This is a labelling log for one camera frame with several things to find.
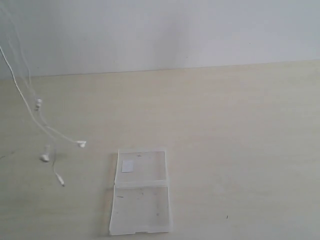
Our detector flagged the clear plastic storage case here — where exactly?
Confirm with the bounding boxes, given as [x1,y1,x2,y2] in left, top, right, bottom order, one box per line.
[109,147,173,236]

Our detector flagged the white sticker in case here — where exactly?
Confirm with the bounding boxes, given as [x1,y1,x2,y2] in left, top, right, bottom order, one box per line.
[121,160,134,173]

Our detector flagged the white wired earphones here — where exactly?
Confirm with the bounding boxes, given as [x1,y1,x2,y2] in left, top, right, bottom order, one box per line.
[0,0,87,188]

